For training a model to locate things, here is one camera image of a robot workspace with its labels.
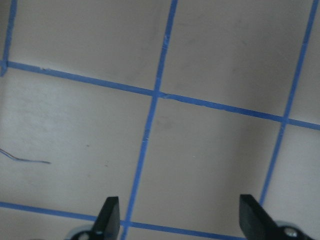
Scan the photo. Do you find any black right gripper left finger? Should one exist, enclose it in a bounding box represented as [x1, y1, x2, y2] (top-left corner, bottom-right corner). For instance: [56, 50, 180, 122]
[91, 196, 120, 240]

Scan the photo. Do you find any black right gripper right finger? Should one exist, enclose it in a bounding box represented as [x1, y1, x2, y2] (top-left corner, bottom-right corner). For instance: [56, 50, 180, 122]
[239, 194, 281, 240]

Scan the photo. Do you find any loose blue thread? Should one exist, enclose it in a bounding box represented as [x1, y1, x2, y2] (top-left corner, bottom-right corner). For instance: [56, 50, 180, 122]
[0, 148, 51, 165]

